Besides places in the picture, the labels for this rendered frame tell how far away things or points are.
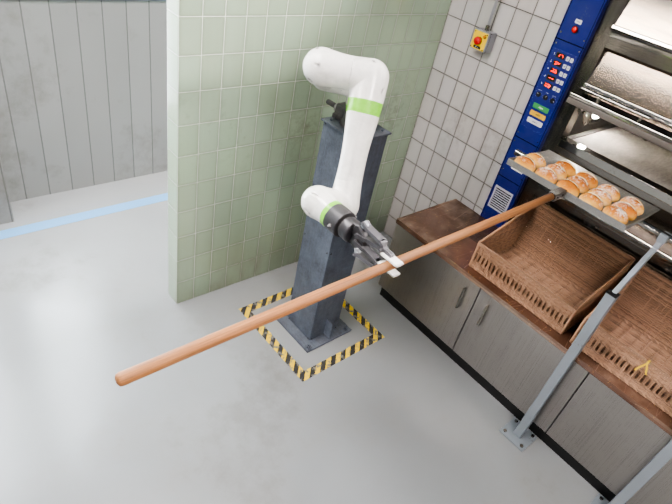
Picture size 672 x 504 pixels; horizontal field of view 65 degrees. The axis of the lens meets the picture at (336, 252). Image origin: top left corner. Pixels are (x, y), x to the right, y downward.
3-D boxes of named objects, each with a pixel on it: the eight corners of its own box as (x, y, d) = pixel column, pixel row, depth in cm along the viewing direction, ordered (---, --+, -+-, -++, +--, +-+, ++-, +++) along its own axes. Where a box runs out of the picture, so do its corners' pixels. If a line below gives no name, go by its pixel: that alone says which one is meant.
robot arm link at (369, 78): (354, 57, 180) (355, 50, 168) (390, 65, 180) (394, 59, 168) (342, 111, 183) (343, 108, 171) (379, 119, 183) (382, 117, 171)
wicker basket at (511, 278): (518, 239, 297) (539, 198, 281) (610, 301, 267) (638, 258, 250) (465, 265, 268) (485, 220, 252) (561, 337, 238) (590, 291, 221)
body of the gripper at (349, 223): (357, 211, 165) (377, 228, 160) (352, 233, 170) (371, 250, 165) (339, 217, 160) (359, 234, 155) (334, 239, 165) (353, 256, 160)
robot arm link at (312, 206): (289, 206, 173) (303, 177, 169) (315, 209, 183) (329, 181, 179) (315, 230, 166) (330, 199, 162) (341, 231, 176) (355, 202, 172)
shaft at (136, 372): (119, 391, 106) (118, 381, 105) (113, 381, 108) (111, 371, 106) (552, 201, 209) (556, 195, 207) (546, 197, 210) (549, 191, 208)
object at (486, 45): (476, 46, 287) (483, 27, 281) (491, 52, 281) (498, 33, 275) (468, 46, 282) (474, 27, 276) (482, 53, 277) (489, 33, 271)
